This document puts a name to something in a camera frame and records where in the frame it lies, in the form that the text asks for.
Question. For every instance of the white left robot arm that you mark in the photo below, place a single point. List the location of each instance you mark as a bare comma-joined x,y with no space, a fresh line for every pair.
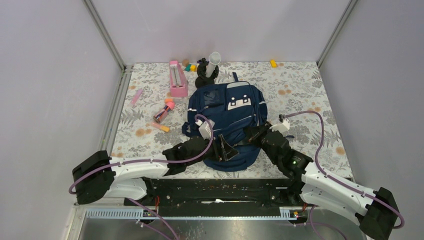
103,176

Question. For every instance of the white cylinder on stand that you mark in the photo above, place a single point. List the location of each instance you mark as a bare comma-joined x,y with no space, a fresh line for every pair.
213,60

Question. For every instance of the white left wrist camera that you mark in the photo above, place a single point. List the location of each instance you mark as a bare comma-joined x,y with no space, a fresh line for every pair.
205,129

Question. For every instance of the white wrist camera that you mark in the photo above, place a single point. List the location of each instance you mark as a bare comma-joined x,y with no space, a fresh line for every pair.
205,129
283,126

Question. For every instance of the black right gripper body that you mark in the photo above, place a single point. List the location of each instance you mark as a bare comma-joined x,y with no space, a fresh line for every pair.
256,139

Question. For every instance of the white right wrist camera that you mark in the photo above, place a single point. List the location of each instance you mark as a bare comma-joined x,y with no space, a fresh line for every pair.
283,126

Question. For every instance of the navy blue backpack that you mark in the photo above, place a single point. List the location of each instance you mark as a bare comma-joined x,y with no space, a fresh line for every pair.
232,106

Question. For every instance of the pink highlighter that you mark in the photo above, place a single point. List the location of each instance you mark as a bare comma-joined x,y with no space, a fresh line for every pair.
136,97

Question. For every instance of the black round stand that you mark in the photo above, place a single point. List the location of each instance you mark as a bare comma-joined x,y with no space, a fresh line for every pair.
201,79

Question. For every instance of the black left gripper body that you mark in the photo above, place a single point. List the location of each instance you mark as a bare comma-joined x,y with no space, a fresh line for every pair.
218,153

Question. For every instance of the orange yellow highlighter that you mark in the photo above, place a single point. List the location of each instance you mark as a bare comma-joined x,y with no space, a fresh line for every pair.
160,127

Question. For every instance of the pink rack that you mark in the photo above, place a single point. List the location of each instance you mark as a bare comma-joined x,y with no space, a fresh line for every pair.
178,83

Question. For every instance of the brown round block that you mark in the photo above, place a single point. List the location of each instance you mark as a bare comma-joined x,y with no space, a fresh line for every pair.
185,62

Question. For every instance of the pink-capped marker tube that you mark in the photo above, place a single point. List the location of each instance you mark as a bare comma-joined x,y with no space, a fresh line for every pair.
161,115

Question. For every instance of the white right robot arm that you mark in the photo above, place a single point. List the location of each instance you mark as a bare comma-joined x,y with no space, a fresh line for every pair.
374,211

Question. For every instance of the yellow block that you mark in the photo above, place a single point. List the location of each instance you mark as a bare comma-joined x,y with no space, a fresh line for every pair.
273,64

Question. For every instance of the green block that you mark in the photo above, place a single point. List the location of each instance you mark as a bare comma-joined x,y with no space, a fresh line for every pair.
188,67

